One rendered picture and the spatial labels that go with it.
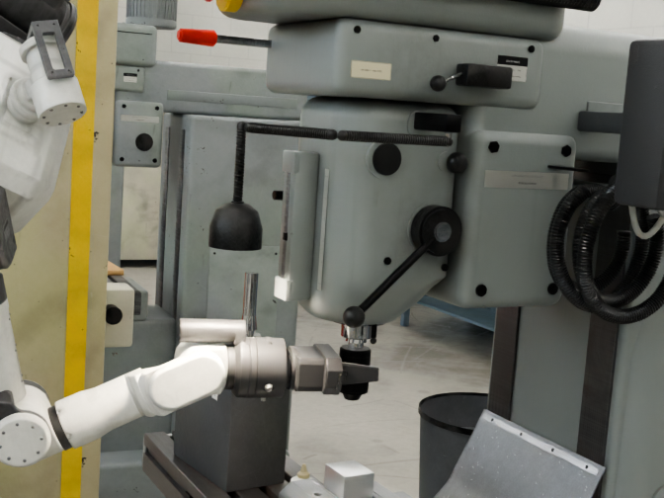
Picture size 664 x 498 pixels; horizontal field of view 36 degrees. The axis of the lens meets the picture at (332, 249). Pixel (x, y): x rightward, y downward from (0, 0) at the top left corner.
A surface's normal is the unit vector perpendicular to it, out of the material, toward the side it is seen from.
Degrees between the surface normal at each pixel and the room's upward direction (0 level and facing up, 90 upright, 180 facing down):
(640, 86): 90
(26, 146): 58
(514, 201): 90
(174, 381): 88
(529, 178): 90
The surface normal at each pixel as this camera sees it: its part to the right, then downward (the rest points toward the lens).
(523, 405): -0.89, 0.00
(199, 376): 0.22, 0.11
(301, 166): 0.45, 0.15
